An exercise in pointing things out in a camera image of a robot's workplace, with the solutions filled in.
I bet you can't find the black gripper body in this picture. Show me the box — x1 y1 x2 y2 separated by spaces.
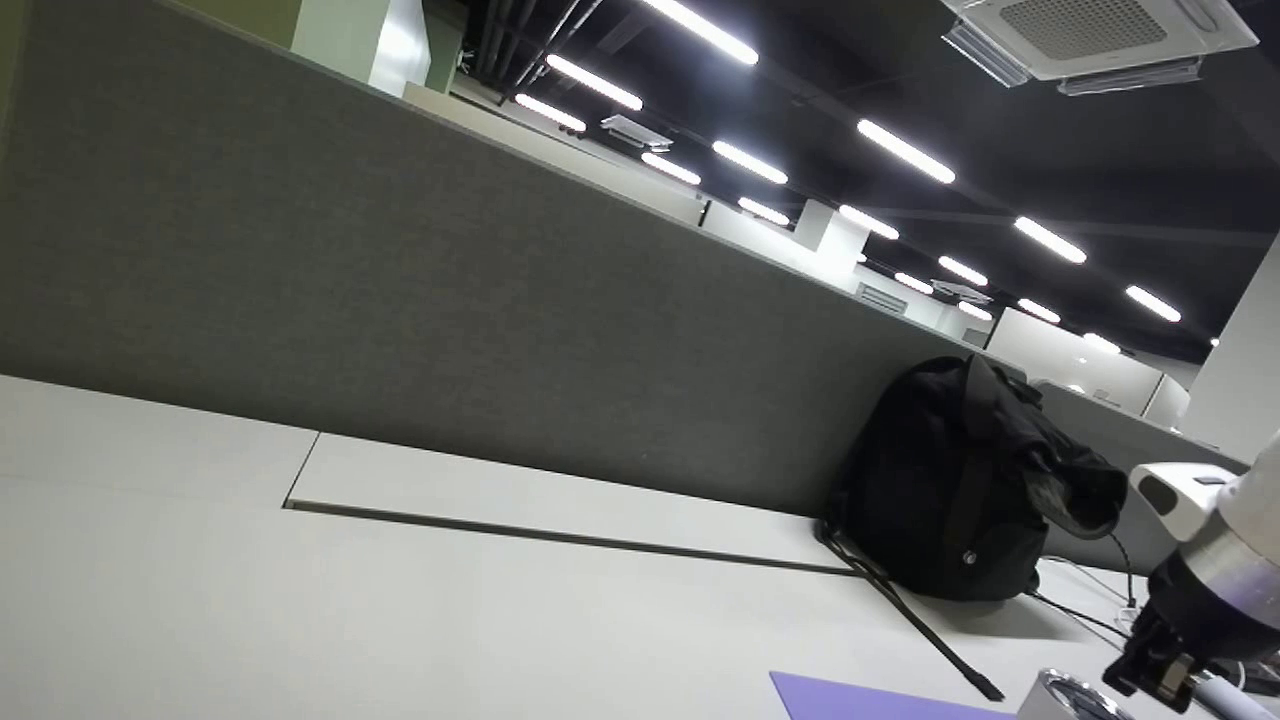
1100 554 1280 712

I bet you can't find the white blue cylindrical object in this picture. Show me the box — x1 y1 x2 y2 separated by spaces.
1187 673 1280 720

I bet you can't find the white office divider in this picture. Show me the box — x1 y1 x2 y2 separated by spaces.
985 303 1195 433

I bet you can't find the black backpack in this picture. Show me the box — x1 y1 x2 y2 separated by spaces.
814 351 1132 605

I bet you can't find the purple mat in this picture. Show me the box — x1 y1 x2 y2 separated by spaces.
768 669 1025 720

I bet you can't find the white ceiling air conditioner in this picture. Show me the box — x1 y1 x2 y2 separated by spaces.
934 0 1264 101

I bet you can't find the gray fabric desk partition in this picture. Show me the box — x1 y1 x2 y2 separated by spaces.
0 0 1264 593

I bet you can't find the thin black cable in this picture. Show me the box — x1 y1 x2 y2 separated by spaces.
1104 530 1142 615

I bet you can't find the black desk cable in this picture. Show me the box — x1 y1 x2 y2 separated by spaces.
1026 587 1137 649

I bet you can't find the black backpack strap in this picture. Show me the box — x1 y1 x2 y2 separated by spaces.
812 522 1009 708

